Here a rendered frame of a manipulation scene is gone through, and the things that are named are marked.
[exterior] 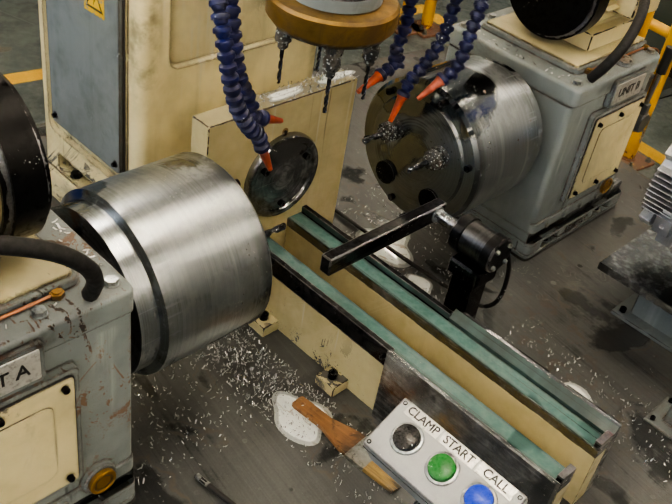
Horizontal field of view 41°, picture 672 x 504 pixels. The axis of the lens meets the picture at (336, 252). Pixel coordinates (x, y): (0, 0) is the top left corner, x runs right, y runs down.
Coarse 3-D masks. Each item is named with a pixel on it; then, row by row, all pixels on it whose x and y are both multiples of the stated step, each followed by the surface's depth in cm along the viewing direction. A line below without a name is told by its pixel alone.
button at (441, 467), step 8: (432, 456) 94; (440, 456) 93; (448, 456) 93; (432, 464) 93; (440, 464) 93; (448, 464) 93; (432, 472) 93; (440, 472) 92; (448, 472) 92; (440, 480) 92; (448, 480) 92
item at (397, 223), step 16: (416, 208) 137; (432, 208) 138; (384, 224) 133; (400, 224) 133; (416, 224) 136; (352, 240) 128; (368, 240) 129; (384, 240) 132; (336, 256) 125; (352, 256) 127
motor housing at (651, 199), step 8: (664, 160) 144; (664, 168) 143; (656, 176) 144; (664, 176) 143; (656, 184) 144; (664, 184) 142; (648, 192) 145; (656, 192) 144; (664, 192) 142; (648, 200) 145; (656, 200) 144; (664, 200) 144; (648, 208) 146; (656, 208) 145; (664, 208) 144
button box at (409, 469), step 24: (408, 408) 98; (384, 432) 97; (432, 432) 96; (384, 456) 95; (408, 456) 95; (456, 456) 94; (408, 480) 93; (432, 480) 93; (456, 480) 92; (480, 480) 92; (504, 480) 91
